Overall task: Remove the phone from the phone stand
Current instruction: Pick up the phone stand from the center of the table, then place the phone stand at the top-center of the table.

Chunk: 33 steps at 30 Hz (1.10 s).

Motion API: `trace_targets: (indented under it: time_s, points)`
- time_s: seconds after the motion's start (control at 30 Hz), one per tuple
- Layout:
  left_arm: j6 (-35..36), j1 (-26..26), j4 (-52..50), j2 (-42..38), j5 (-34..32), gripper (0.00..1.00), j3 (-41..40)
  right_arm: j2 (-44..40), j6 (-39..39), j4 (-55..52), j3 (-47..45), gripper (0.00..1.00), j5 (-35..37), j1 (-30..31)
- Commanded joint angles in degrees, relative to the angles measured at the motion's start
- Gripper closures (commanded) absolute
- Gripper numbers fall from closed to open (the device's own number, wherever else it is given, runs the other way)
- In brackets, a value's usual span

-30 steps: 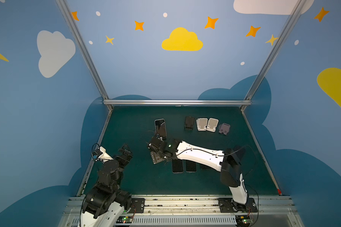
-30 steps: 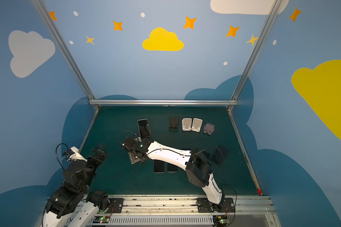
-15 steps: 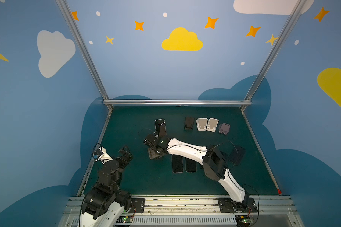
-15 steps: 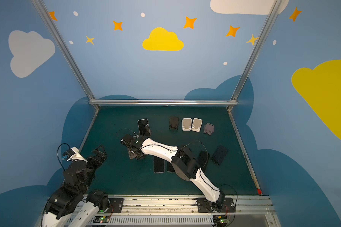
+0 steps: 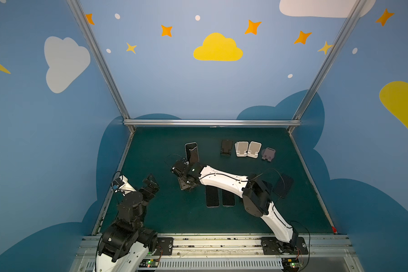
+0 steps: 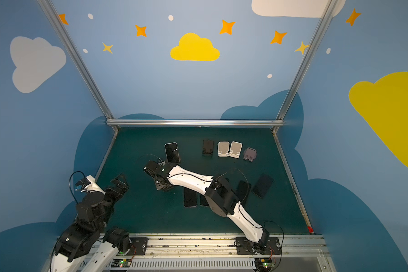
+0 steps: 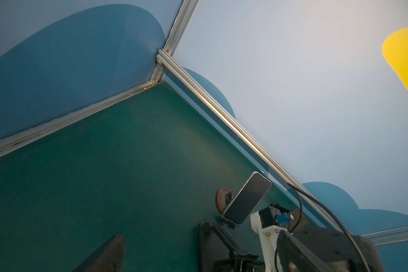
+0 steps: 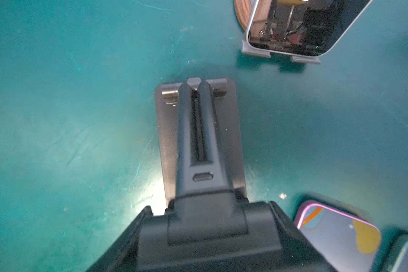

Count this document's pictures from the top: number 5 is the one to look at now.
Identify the pink-edged phone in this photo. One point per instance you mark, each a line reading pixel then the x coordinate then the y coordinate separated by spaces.
pixel 212 196

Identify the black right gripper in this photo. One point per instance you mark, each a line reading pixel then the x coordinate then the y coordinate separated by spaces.
pixel 181 169

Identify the aluminium back frame bar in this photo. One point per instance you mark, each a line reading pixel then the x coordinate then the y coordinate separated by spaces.
pixel 209 123

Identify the aluminium front rail assembly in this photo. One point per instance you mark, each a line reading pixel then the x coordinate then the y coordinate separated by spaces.
pixel 195 252

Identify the aluminium right frame post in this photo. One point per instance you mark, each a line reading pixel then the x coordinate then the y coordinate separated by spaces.
pixel 344 33

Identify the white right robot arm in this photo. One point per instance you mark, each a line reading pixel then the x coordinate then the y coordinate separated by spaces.
pixel 255 194

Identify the black front-left phone stand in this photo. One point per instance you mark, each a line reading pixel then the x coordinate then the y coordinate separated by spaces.
pixel 187 184

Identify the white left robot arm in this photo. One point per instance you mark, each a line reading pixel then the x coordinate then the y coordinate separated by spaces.
pixel 126 242

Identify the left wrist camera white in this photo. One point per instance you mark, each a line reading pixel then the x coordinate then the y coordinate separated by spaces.
pixel 121 185

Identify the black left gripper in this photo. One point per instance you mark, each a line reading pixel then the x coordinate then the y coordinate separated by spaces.
pixel 148 187

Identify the white phone stand middle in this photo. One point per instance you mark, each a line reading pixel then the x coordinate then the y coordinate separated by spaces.
pixel 241 148

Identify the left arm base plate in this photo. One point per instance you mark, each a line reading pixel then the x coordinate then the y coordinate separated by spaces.
pixel 164 246

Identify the aluminium frame post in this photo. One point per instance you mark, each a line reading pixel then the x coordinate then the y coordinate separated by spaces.
pixel 344 33
pixel 80 16

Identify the white folding phone stand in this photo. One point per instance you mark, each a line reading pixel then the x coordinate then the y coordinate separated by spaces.
pixel 254 149

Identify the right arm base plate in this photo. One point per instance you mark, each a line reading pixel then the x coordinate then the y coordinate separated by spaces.
pixel 272 246

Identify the black phone from stand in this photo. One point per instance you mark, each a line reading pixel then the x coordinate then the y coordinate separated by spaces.
pixel 283 186

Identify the black phone stand back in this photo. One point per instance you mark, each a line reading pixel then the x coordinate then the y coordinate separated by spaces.
pixel 226 147

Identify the aluminium left frame post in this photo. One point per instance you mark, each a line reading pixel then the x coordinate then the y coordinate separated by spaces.
pixel 80 16

